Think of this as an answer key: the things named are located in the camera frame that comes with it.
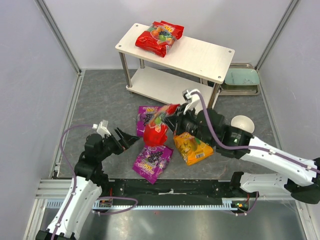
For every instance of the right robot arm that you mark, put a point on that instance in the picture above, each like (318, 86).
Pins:
(293, 176)

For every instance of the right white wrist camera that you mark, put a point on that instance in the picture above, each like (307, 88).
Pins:
(192, 99)

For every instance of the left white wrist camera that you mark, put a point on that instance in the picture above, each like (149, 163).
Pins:
(102, 128)

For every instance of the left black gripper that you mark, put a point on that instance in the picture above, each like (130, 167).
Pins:
(115, 140)

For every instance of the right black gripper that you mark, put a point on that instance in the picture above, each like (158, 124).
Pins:
(178, 120)

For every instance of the orange mango candy bag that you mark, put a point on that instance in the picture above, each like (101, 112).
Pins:
(191, 148)

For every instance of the white and red bowl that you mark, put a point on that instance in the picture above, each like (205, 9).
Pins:
(244, 123)

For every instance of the metal tray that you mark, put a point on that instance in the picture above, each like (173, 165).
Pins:
(242, 90)

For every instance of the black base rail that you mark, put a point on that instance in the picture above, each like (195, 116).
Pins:
(131, 188)

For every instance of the purple grape candy bag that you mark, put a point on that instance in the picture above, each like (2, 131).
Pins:
(152, 161)
(144, 115)

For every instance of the white two-tier wooden shelf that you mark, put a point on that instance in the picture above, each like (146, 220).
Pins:
(207, 61)

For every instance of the white slotted cable duct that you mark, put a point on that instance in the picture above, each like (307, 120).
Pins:
(173, 202)

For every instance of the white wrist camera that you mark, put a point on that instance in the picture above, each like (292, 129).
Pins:
(192, 99)
(102, 128)

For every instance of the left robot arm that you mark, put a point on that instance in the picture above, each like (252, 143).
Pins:
(87, 184)

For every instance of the red fruit candy bag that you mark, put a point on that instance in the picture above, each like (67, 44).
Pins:
(159, 37)
(155, 133)

